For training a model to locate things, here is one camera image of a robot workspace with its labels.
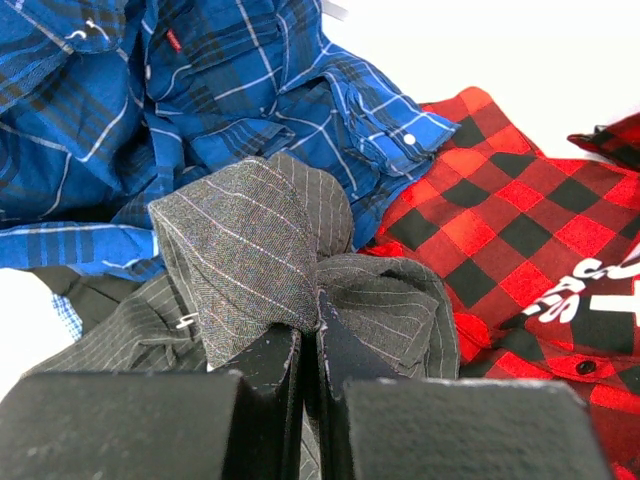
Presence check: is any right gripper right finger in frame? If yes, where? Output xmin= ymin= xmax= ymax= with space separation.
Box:
xmin=316 ymin=294 xmax=613 ymax=479

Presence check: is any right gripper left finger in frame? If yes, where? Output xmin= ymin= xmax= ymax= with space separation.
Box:
xmin=1 ymin=326 xmax=302 ymax=479

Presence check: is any dark grey pinstripe shirt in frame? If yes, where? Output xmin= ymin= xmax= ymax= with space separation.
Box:
xmin=19 ymin=152 xmax=462 ymax=480

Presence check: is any red black plaid shirt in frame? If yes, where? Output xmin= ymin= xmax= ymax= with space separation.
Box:
xmin=366 ymin=87 xmax=639 ymax=479

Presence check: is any blue plaid shirt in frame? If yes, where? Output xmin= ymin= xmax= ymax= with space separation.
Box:
xmin=1 ymin=1 xmax=457 ymax=281

